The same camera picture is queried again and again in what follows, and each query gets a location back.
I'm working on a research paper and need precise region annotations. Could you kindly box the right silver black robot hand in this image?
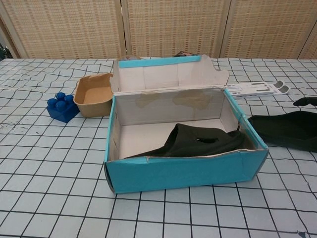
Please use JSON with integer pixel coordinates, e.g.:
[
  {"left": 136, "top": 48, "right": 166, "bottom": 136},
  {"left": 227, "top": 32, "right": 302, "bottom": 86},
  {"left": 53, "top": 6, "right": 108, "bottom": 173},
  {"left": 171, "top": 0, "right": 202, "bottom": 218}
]
[{"left": 293, "top": 97, "right": 317, "bottom": 108}]

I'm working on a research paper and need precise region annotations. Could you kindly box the black slipper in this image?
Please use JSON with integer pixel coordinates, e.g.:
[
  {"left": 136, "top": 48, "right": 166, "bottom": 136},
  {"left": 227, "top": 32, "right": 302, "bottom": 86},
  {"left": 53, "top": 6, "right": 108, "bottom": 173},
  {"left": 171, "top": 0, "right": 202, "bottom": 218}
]
[
  {"left": 247, "top": 111, "right": 317, "bottom": 152},
  {"left": 128, "top": 123, "right": 258, "bottom": 159}
]

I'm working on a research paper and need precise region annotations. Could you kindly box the teal cardboard shoe box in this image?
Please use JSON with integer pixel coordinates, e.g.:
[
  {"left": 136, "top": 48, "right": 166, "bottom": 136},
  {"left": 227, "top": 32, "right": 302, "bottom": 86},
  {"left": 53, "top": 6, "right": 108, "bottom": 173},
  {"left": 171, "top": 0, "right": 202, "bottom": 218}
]
[{"left": 104, "top": 56, "right": 269, "bottom": 194}]

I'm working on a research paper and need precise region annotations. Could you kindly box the small black snack packet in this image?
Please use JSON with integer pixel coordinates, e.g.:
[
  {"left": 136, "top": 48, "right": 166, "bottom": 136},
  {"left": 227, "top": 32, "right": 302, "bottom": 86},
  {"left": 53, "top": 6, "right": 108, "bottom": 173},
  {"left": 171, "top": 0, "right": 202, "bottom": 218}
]
[{"left": 173, "top": 51, "right": 199, "bottom": 58}]

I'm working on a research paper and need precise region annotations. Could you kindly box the bamboo folding screen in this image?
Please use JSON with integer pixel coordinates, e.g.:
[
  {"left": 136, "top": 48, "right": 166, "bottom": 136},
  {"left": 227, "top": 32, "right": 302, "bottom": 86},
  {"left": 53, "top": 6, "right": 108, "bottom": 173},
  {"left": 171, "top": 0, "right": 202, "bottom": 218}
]
[{"left": 0, "top": 0, "right": 317, "bottom": 60}]

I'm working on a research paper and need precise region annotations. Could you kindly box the brown paper tray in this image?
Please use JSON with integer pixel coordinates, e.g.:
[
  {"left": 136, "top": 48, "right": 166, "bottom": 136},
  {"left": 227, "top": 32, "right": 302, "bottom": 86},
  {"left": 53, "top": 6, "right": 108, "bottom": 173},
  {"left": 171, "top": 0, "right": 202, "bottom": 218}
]
[{"left": 73, "top": 73, "right": 114, "bottom": 118}]

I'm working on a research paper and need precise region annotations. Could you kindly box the blue toy building block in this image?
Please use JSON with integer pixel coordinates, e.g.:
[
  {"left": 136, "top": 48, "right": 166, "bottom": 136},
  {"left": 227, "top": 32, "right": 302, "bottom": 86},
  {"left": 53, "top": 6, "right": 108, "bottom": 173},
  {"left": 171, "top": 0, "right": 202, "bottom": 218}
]
[{"left": 46, "top": 92, "right": 81, "bottom": 124}]

